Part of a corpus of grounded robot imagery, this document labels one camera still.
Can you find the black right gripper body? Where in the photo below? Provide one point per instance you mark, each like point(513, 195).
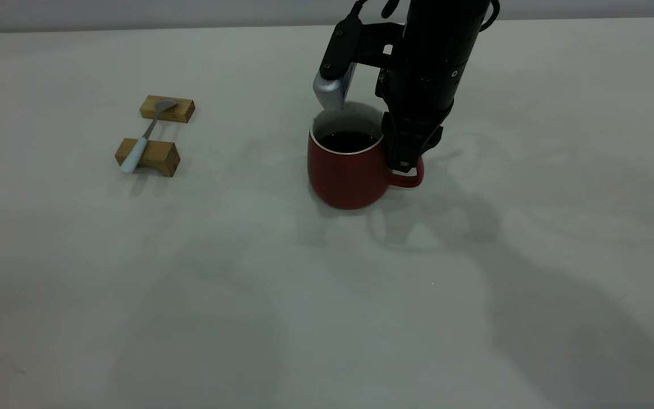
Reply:
point(420, 96)

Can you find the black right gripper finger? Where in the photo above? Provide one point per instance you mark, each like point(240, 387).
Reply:
point(401, 147)
point(432, 139)

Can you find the red ceramic cup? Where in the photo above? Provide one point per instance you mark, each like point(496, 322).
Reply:
point(344, 179)

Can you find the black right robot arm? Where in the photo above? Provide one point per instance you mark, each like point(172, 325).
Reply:
point(446, 25)

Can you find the dark coffee liquid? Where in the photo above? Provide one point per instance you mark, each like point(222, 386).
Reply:
point(349, 142)

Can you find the flat wooden block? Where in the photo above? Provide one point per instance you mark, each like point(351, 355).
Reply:
point(171, 109)

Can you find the arched wooden block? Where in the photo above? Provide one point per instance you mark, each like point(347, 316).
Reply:
point(154, 152)

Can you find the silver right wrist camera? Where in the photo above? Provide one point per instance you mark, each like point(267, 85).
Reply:
point(330, 91)

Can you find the black right camera bracket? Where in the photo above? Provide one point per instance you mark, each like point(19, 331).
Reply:
point(341, 42)

